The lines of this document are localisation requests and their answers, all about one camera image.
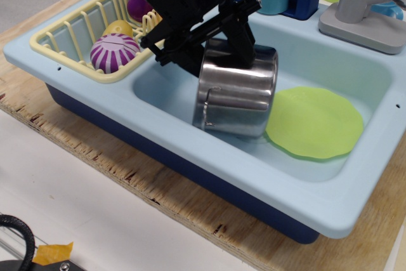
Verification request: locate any purple toy eggplant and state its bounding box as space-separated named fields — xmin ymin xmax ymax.
xmin=127 ymin=0 xmax=153 ymax=23

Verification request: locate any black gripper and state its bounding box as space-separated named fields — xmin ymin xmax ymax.
xmin=141 ymin=0 xmax=261 ymax=77

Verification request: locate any black braided cable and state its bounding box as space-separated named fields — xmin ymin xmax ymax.
xmin=0 ymin=214 xmax=36 ymax=271

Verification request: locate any purple striped toy onion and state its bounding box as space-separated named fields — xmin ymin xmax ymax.
xmin=90 ymin=33 xmax=140 ymax=74

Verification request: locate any yellow tape piece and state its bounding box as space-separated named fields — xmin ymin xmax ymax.
xmin=32 ymin=242 xmax=74 ymax=266

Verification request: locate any cream dish drying rack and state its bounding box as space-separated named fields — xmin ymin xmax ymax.
xmin=29 ymin=0 xmax=162 ymax=83

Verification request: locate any light blue toy sink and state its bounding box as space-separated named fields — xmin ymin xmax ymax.
xmin=3 ymin=0 xmax=405 ymax=244

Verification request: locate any green plastic plate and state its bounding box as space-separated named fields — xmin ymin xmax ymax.
xmin=266 ymin=86 xmax=363 ymax=159

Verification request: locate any wooden plywood board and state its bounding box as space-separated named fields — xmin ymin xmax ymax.
xmin=0 ymin=0 xmax=406 ymax=271

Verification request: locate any stainless steel pot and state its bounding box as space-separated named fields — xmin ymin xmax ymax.
xmin=192 ymin=38 xmax=278 ymax=138

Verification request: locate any grey toy faucet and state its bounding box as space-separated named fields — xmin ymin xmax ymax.
xmin=318 ymin=0 xmax=405 ymax=55

